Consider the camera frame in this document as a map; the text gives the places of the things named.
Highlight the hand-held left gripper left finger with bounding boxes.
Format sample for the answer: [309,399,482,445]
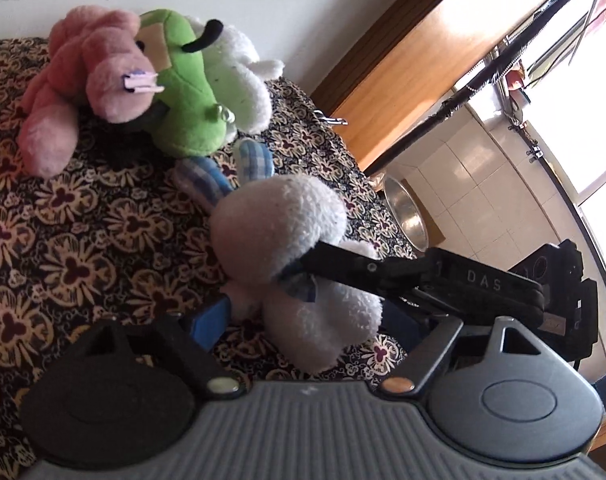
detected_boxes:
[78,294,248,401]

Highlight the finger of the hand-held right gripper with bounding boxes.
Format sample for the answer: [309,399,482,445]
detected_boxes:
[302,240,440,297]

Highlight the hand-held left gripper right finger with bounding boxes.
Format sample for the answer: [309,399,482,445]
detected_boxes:
[382,301,540,393]

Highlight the white plush rabbit plaid ears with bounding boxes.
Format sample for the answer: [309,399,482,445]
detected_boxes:
[175,139,384,375]

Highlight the white plush toy black ear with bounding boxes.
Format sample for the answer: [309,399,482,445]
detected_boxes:
[183,15,285,143]

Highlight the green plush toy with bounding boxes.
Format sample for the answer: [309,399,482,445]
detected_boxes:
[135,8,234,157]

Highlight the pink plush bear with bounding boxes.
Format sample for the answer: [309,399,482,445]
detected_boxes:
[17,5,166,178]

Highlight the metal bowl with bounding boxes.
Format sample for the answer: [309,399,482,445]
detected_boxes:
[383,175,430,253]

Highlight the floral patterned bed sheet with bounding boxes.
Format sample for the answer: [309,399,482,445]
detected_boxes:
[0,37,418,480]

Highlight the black metal door frame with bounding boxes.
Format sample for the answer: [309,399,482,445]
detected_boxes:
[375,0,606,173]

